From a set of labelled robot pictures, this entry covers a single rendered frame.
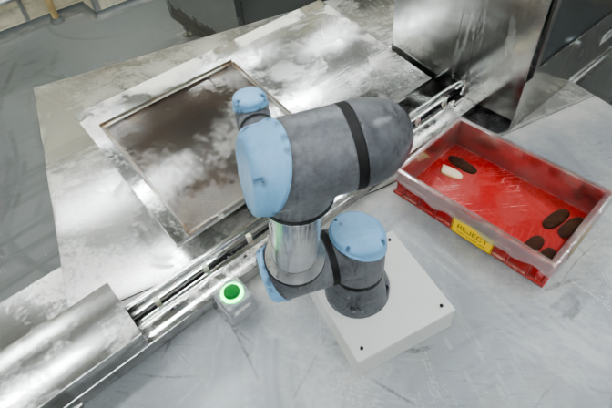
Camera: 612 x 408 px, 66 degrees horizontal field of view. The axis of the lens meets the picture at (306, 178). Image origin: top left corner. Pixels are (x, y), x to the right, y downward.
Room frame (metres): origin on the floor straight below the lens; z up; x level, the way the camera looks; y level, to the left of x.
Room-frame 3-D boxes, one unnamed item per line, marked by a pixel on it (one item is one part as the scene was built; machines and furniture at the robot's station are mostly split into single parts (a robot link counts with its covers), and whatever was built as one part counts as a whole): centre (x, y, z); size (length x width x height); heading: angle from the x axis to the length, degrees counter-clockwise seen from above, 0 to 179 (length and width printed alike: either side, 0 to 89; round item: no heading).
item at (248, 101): (0.83, 0.10, 1.24); 0.09 x 0.08 x 0.11; 14
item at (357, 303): (0.57, -0.09, 0.95); 0.15 x 0.15 x 0.10
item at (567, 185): (0.85, -0.52, 0.88); 0.49 x 0.34 x 0.10; 40
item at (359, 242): (0.57, -0.09, 1.07); 0.13 x 0.12 x 0.14; 104
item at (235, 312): (0.60, 0.20, 0.84); 0.08 x 0.08 x 0.11; 37
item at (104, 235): (1.48, 0.02, 0.41); 1.80 x 1.16 x 0.82; 113
